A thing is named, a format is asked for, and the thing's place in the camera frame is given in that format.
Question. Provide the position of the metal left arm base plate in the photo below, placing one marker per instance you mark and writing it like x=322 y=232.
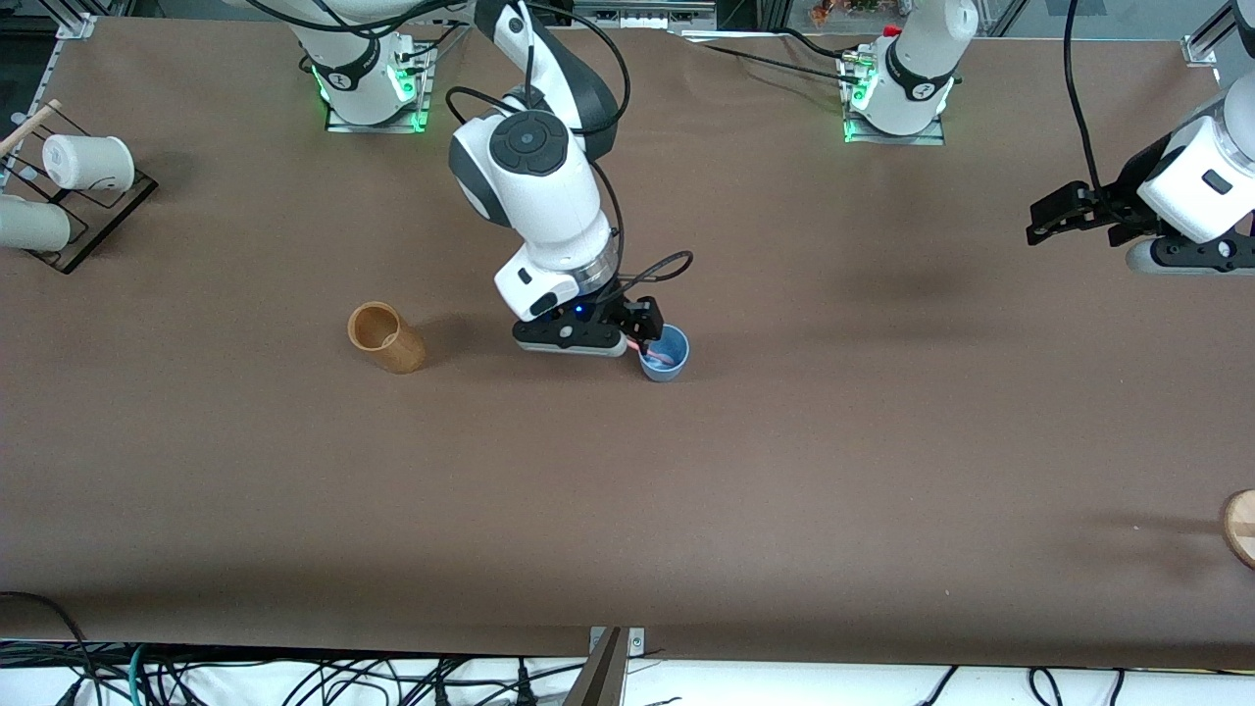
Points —
x=936 y=135

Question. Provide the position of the light wooden stick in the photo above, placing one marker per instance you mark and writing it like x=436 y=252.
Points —
x=29 y=126

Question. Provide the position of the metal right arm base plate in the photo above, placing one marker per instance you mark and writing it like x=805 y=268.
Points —
x=424 y=93

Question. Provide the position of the round wooden disc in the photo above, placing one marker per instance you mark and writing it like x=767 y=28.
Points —
x=1241 y=529

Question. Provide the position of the blue cup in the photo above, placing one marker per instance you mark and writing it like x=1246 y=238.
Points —
x=672 y=368

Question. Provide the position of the white paper cup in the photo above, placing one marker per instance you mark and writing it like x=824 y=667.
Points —
x=34 y=224
x=88 y=162

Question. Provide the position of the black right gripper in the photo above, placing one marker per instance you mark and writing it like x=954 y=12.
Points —
x=615 y=306

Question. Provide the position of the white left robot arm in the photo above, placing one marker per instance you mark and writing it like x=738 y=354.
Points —
x=1206 y=176

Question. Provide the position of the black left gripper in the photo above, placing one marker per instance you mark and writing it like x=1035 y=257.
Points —
x=1115 y=203

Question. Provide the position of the small metal table bracket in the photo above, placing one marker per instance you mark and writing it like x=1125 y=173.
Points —
x=637 y=639

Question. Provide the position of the brown wooden cylinder holder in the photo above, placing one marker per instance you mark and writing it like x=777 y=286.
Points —
x=397 y=348

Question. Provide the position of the pink chopstick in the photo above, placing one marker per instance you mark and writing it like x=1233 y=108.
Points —
x=659 y=358

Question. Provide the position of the aluminium frame profile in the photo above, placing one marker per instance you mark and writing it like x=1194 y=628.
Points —
x=1208 y=39

